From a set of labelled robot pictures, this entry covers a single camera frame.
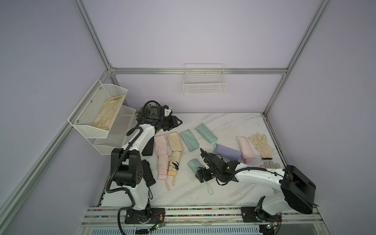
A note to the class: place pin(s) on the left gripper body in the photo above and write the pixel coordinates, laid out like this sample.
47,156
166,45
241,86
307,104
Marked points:
168,124

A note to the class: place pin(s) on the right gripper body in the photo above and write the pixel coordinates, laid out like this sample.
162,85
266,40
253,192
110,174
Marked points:
208,173

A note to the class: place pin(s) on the yellow umbrella sleeve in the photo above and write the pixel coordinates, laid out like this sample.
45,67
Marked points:
175,142

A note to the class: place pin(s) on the green umbrella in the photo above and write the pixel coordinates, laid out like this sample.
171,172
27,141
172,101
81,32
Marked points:
197,168
206,133

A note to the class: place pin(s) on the pink umbrella sleeve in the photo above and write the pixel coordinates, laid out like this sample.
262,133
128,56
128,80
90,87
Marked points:
160,145

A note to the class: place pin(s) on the green umbrella sleeve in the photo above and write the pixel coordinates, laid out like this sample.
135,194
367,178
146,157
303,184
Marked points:
190,140

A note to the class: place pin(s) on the black umbrella sleeve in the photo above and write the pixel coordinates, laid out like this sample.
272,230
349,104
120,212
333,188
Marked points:
148,149

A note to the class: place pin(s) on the yellow umbrella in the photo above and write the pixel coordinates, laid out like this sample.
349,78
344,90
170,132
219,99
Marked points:
174,164

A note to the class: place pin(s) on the pink umbrella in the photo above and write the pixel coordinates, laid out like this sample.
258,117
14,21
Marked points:
245,149
163,170

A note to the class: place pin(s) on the black umbrella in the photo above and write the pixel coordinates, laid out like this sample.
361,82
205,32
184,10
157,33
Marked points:
148,177

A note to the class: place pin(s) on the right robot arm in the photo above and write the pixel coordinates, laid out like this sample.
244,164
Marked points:
294,191

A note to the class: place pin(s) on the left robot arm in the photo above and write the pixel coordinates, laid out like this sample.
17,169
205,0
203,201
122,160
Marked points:
126,163

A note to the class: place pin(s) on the purple umbrella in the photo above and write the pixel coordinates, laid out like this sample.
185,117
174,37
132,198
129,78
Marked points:
227,152

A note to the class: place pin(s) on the potted green plant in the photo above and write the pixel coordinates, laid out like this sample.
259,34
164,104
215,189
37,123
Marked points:
143,112

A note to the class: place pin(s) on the cream work glove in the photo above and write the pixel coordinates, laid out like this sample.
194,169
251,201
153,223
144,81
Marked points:
261,145

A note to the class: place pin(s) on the white speckled work glove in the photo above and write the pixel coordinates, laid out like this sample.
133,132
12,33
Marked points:
270,165

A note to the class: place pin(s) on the cream glove in shelf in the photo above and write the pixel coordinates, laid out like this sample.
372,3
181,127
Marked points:
107,115

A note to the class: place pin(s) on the white tiered mesh shelf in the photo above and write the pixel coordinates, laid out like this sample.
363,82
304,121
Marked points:
84,114

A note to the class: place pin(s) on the aluminium rail frame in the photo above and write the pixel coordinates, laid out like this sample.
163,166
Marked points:
201,220

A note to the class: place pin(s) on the white wire wall basket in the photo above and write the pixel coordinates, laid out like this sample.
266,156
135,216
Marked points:
204,79

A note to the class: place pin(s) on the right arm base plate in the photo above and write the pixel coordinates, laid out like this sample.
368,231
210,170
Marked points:
255,214

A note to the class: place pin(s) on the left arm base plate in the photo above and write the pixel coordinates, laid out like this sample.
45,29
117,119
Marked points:
147,216

